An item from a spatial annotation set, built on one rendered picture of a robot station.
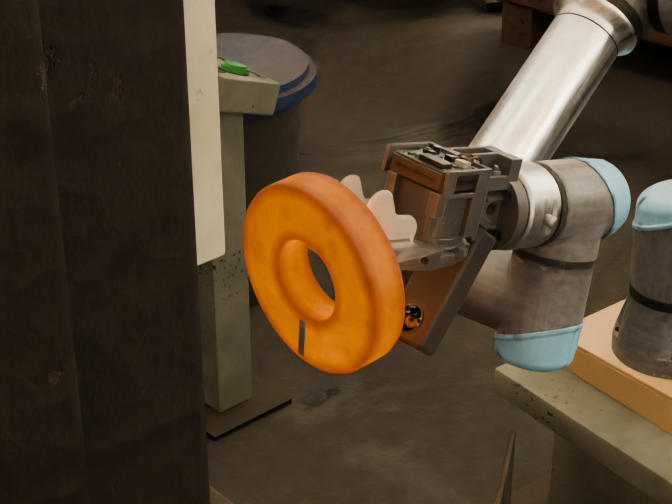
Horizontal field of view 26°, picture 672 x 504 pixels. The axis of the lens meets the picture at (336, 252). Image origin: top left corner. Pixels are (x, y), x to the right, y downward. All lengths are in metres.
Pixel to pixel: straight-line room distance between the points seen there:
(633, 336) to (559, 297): 0.58
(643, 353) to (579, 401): 0.11
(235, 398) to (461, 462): 0.39
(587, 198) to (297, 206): 0.31
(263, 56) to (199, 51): 2.00
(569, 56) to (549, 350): 0.32
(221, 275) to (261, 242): 1.11
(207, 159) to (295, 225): 0.46
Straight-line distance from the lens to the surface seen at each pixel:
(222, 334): 2.30
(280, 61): 2.59
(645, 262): 1.84
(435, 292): 1.21
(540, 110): 1.45
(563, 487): 2.05
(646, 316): 1.87
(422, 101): 3.52
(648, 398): 1.88
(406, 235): 1.14
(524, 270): 1.31
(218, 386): 2.35
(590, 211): 1.29
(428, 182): 1.14
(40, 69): 0.53
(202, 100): 0.62
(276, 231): 1.12
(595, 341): 1.95
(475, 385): 2.46
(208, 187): 0.64
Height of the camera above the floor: 1.38
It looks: 29 degrees down
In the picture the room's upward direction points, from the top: straight up
